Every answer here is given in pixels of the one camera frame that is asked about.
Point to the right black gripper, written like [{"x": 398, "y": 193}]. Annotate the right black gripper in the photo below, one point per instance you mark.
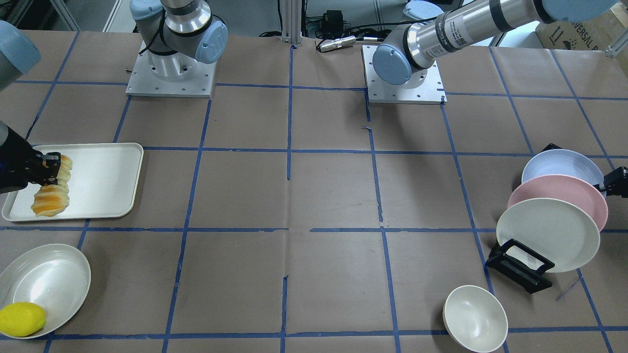
[{"x": 13, "y": 165}]

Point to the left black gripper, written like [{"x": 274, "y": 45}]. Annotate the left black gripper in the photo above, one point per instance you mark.
[{"x": 617, "y": 182}]

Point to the yellow sliced bread loaf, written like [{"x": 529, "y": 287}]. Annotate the yellow sliced bread loaf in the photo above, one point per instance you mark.
[{"x": 53, "y": 199}]

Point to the blue plate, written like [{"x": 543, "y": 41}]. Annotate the blue plate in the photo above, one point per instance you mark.
[{"x": 562, "y": 162}]

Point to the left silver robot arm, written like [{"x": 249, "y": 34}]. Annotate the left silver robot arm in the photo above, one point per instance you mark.
[{"x": 502, "y": 98}]

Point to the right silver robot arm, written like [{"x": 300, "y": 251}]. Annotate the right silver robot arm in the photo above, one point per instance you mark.
[{"x": 183, "y": 41}]

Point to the pink plate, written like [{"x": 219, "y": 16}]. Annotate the pink plate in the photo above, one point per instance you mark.
[{"x": 565, "y": 188}]

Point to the white plate in rack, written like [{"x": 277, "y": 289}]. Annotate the white plate in rack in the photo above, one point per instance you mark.
[{"x": 559, "y": 231}]

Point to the white shallow plate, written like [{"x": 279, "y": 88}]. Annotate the white shallow plate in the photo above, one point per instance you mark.
[{"x": 56, "y": 277}]

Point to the white rectangular tray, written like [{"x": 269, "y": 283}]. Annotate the white rectangular tray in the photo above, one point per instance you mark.
[{"x": 103, "y": 183}]

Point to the black dish rack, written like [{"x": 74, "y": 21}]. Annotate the black dish rack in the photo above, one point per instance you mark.
[{"x": 522, "y": 274}]

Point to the cardboard box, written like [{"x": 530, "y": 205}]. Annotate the cardboard box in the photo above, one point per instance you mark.
[{"x": 595, "y": 34}]

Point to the yellow lemon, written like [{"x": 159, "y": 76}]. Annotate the yellow lemon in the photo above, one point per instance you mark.
[{"x": 22, "y": 319}]

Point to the cream bowl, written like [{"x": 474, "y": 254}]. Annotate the cream bowl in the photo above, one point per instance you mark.
[{"x": 475, "y": 319}]

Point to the silver cylindrical connector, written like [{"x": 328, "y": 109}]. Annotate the silver cylindrical connector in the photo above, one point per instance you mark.
[{"x": 336, "y": 44}]

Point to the black device on desk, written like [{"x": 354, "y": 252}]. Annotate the black device on desk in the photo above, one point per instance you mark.
[{"x": 332, "y": 21}]

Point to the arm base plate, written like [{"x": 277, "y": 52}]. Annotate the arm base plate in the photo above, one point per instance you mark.
[
  {"x": 174, "y": 76},
  {"x": 424, "y": 87}
]

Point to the aluminium frame post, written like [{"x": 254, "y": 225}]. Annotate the aluminium frame post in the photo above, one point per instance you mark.
[{"x": 292, "y": 21}]

